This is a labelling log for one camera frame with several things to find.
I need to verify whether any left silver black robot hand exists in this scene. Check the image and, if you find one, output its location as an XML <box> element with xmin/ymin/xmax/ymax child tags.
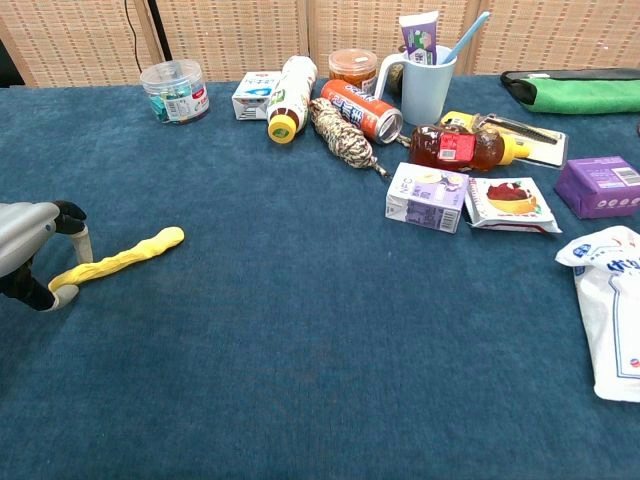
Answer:
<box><xmin>0</xmin><ymin>199</ymin><xmax>95</xmax><ymax>313</ymax></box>

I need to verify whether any yellow stretchy toy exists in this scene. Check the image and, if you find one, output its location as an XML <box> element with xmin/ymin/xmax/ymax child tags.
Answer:
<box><xmin>48</xmin><ymin>226</ymin><xmax>186</xmax><ymax>292</ymax></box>

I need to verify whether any clear plastic tub of clips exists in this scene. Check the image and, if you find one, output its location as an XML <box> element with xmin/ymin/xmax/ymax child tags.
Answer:
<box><xmin>139</xmin><ymin>59</ymin><xmax>211</xmax><ymax>125</ymax></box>

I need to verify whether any white blue milk carton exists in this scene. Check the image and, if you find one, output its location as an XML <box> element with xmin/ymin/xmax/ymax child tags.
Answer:
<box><xmin>231</xmin><ymin>71</ymin><xmax>282</xmax><ymax>122</ymax></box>

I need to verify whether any blue felt table cover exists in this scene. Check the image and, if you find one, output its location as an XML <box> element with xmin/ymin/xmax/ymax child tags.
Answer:
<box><xmin>0</xmin><ymin>74</ymin><xmax>640</xmax><ymax>480</ymax></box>

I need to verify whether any bamboo folding screen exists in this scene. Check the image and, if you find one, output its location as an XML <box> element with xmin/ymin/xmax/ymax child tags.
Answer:
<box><xmin>0</xmin><ymin>0</ymin><xmax>640</xmax><ymax>89</ymax></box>

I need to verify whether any tea bottle with yellow cap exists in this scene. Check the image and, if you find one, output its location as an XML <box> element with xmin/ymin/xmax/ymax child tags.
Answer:
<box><xmin>266</xmin><ymin>55</ymin><xmax>319</xmax><ymax>146</ymax></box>

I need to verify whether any orange red drink can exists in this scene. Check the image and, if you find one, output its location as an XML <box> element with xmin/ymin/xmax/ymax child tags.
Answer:
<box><xmin>320</xmin><ymin>79</ymin><xmax>404</xmax><ymax>146</ymax></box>

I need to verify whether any orange plastic jar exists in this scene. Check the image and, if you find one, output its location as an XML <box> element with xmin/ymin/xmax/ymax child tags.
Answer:
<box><xmin>328</xmin><ymin>48</ymin><xmax>379</xmax><ymax>96</ymax></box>

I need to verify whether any white purple juice carton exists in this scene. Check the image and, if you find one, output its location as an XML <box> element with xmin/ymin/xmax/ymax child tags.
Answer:
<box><xmin>384</xmin><ymin>162</ymin><xmax>470</xmax><ymax>235</ymax></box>

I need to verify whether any purple toothpaste tube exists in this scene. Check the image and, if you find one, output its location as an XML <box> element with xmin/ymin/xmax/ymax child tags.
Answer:
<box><xmin>398</xmin><ymin>11</ymin><xmax>440</xmax><ymax>67</ymax></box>

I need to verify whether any dark red sauce packet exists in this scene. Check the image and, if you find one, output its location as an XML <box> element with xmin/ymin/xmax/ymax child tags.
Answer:
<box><xmin>408</xmin><ymin>124</ymin><xmax>530</xmax><ymax>173</ymax></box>

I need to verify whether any light blue toothbrush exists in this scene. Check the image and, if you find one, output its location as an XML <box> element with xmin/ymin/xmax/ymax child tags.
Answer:
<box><xmin>438</xmin><ymin>10</ymin><xmax>492</xmax><ymax>65</ymax></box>

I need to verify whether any white snack packet with pie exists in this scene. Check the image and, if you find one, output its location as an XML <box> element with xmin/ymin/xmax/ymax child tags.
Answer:
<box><xmin>463</xmin><ymin>176</ymin><xmax>564</xmax><ymax>235</ymax></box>

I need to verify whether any grey black folded cloth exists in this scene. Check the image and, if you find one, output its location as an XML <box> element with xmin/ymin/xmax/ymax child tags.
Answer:
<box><xmin>500</xmin><ymin>68</ymin><xmax>640</xmax><ymax>107</ymax></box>

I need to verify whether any razor in yellow blister pack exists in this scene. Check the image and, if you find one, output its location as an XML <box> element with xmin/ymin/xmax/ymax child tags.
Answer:
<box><xmin>439</xmin><ymin>110</ymin><xmax>570</xmax><ymax>169</ymax></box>

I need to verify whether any small purple box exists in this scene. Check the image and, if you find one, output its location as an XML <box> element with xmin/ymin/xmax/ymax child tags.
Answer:
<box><xmin>554</xmin><ymin>155</ymin><xmax>640</xmax><ymax>220</ymax></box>

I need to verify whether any green microfibre cloth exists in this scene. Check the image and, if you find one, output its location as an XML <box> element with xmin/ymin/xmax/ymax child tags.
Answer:
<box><xmin>519</xmin><ymin>75</ymin><xmax>640</xmax><ymax>116</ymax></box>

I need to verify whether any white sugar bag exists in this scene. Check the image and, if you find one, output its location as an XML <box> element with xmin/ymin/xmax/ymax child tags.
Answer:
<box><xmin>555</xmin><ymin>225</ymin><xmax>640</xmax><ymax>404</ymax></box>

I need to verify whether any thin black hanging cable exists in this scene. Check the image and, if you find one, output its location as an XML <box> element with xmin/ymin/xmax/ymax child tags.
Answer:
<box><xmin>123</xmin><ymin>0</ymin><xmax>144</xmax><ymax>76</ymax></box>

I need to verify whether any braided brown white rope bundle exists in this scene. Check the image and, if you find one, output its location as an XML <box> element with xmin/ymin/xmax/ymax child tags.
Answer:
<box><xmin>309</xmin><ymin>97</ymin><xmax>391</xmax><ymax>179</ymax></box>

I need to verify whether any pale blue handled cup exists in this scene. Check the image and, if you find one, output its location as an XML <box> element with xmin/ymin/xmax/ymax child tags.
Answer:
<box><xmin>373</xmin><ymin>44</ymin><xmax>458</xmax><ymax>126</ymax></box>

